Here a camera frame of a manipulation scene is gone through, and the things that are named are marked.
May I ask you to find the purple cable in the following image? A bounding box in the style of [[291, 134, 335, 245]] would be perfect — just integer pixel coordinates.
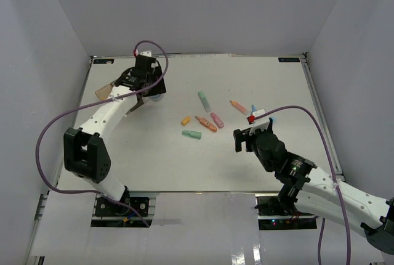
[[247, 105, 352, 265], [35, 40, 169, 227]]

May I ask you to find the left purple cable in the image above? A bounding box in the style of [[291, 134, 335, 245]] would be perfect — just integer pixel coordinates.
[[35, 40, 169, 227]]

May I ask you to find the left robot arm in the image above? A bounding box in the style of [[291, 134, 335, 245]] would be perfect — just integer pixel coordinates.
[[63, 51, 166, 215]]

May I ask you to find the orange highlighter cap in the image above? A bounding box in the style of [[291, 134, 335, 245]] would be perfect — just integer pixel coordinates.
[[181, 116, 191, 126]]

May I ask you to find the orange transparent tray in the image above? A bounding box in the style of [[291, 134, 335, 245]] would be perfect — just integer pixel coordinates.
[[95, 83, 113, 100]]

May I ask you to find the orange transparent highlighter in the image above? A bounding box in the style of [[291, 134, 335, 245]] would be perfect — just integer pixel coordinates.
[[195, 116, 217, 133]]

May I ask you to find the pink transparent highlighter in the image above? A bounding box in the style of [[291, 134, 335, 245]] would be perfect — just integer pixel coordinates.
[[210, 112, 224, 129]]

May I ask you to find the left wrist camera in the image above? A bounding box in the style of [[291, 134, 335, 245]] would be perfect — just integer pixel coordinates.
[[133, 49, 153, 58]]

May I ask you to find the green transparent highlighter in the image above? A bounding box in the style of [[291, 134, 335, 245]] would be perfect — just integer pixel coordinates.
[[182, 130, 202, 140]]

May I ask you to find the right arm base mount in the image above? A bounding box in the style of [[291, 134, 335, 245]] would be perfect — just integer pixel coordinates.
[[255, 192, 318, 222]]

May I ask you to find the green capped highlighter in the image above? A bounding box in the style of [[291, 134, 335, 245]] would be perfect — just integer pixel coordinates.
[[198, 91, 212, 113]]

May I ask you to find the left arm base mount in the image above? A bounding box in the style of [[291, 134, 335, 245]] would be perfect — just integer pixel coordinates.
[[92, 195, 150, 219]]

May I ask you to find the yellow orange highlighter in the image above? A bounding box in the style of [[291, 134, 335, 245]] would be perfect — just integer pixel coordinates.
[[230, 100, 250, 116]]

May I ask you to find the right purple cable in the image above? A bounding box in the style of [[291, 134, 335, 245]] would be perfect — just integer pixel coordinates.
[[247, 105, 352, 265]]

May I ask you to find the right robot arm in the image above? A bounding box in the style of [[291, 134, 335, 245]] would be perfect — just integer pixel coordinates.
[[233, 120, 393, 255]]

